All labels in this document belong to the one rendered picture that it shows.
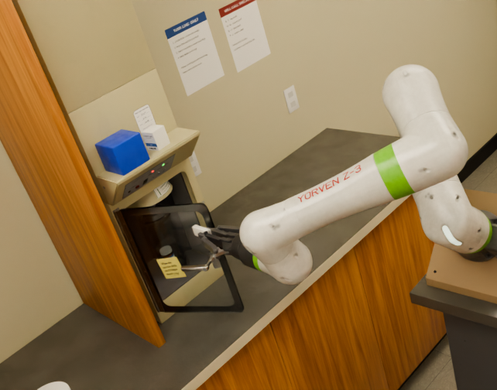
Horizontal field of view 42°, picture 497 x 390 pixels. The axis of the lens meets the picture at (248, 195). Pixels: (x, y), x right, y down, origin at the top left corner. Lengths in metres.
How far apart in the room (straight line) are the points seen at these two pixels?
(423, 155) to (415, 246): 1.37
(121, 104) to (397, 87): 0.86
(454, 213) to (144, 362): 1.03
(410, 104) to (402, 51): 2.26
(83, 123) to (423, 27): 2.39
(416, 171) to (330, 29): 1.91
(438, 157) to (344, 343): 1.26
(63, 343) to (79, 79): 0.94
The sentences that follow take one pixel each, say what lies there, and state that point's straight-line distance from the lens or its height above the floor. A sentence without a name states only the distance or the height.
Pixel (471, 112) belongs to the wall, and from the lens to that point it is 4.36.
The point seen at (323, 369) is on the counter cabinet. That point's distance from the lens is 2.43.
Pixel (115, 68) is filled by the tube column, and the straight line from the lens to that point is 1.94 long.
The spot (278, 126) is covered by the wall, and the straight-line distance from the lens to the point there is 2.97.
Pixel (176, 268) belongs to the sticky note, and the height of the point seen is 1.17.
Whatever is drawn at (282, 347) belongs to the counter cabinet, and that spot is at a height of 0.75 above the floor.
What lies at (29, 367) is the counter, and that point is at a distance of 2.33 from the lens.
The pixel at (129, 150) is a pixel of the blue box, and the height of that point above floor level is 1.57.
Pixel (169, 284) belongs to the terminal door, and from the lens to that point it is 2.06.
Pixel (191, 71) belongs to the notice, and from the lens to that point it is 2.63.
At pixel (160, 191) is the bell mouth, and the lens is 2.09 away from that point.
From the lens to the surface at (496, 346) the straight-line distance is 2.06.
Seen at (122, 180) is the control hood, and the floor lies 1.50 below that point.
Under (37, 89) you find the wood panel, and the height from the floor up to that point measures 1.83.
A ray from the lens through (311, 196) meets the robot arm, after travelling 1.42.
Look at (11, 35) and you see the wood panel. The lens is 1.72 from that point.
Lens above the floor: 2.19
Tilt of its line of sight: 27 degrees down
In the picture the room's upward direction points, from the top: 18 degrees counter-clockwise
